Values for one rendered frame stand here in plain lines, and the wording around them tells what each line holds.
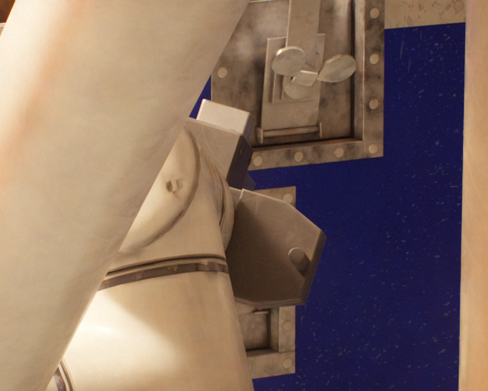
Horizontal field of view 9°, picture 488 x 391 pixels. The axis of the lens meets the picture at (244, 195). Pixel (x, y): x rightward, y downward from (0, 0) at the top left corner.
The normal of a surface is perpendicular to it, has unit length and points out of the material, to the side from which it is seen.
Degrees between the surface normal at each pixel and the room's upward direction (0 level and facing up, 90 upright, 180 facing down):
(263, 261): 68
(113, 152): 134
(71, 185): 128
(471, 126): 90
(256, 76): 90
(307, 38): 100
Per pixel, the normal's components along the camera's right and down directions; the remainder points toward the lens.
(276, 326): -0.89, 0.10
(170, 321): 0.15, -0.24
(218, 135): -0.13, -0.17
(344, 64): 0.29, 0.73
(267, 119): 0.44, 0.36
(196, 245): 0.64, -0.25
